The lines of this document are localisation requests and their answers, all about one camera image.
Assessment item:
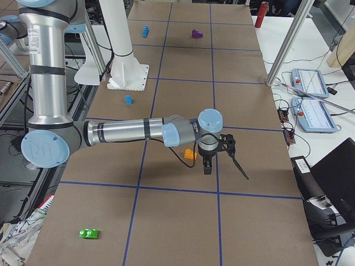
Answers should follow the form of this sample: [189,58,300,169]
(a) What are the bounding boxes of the long blue toy brick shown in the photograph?
[141,25,149,38]

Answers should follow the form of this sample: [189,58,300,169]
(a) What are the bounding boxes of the near blue teach pendant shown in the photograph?
[291,97,338,133]

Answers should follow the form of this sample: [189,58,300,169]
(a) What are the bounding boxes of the far blue teach pendant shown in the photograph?
[291,68,329,98]

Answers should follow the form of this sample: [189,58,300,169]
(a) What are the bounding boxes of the small blue toy brick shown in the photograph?
[125,95,133,105]

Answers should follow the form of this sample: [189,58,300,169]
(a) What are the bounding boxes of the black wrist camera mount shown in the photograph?
[218,134,236,157]

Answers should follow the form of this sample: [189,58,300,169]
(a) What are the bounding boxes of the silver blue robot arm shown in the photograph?
[18,1,226,175]

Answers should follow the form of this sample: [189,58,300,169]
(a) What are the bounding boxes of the purple trapezoid block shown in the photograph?
[191,29,204,39]

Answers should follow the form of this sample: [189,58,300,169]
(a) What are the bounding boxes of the green toy brick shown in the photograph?
[79,228,99,239]

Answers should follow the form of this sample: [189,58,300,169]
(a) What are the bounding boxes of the aluminium frame post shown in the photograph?
[265,0,314,86]

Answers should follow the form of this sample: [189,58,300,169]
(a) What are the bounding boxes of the blue teach pendant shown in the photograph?
[291,97,338,133]
[291,68,329,98]

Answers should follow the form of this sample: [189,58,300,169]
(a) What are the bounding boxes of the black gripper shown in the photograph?
[198,143,218,175]

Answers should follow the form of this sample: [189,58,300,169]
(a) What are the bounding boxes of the orange trapezoid block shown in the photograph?
[184,149,197,160]

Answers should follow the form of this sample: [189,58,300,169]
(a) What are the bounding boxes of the red cylinder tube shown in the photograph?
[254,1,269,28]

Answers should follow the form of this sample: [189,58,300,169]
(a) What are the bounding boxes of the long reach grabber stick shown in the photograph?
[276,81,354,114]

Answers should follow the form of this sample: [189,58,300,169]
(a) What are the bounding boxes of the black laptop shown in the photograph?
[311,137,354,222]

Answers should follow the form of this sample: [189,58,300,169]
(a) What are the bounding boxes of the patterned cloth heap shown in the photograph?
[1,209,48,265]

